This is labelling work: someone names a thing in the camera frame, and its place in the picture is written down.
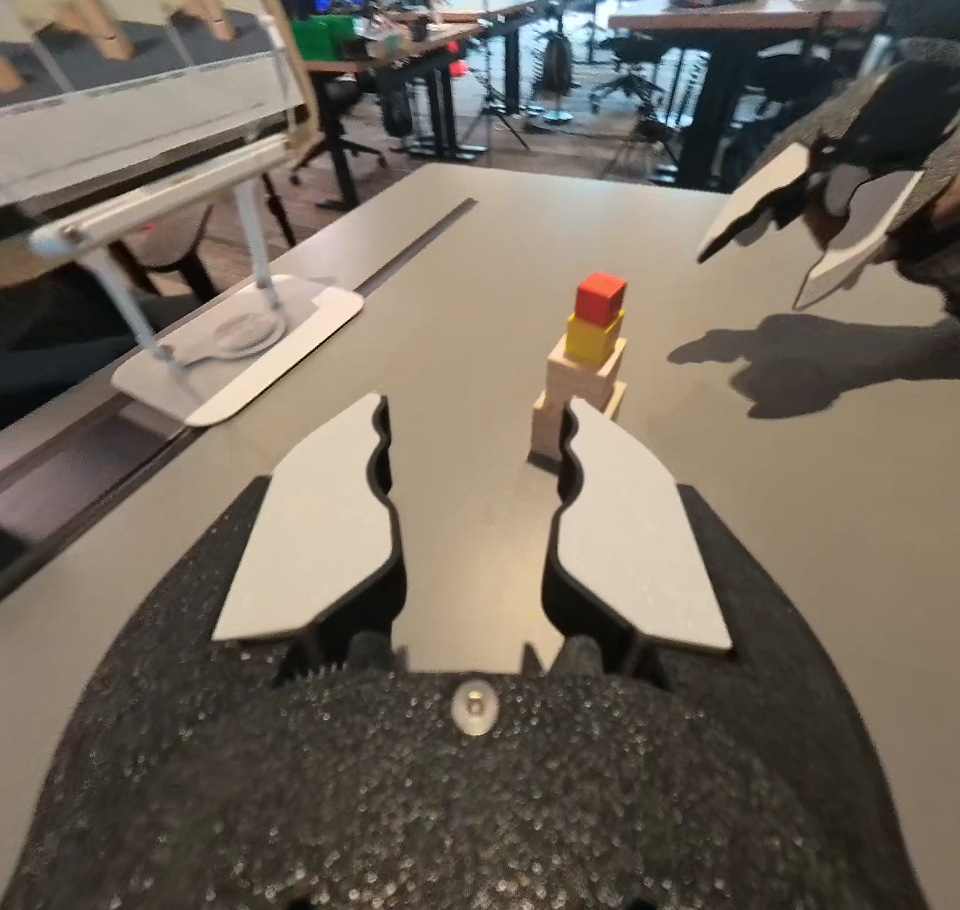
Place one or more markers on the black camera tripod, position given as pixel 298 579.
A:
pixel 495 111

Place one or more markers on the wooden desk with green bin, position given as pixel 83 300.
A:
pixel 420 32

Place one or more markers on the small wooden cube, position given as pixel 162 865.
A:
pixel 574 377

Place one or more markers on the wooden desk with black legs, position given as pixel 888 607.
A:
pixel 742 21

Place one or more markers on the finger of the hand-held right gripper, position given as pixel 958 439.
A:
pixel 757 201
pixel 862 234

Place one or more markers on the red wooden cube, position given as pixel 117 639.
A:
pixel 600 298

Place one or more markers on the large wooden cube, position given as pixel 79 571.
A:
pixel 547 426

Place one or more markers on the green storage bin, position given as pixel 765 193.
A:
pixel 322 38

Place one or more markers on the yellow wooden cube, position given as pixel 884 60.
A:
pixel 589 340

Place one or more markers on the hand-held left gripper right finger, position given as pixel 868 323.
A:
pixel 630 542

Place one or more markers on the black swivel chair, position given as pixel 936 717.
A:
pixel 341 122

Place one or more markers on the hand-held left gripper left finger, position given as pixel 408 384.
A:
pixel 315 542

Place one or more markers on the white monitor stand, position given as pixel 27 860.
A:
pixel 247 340

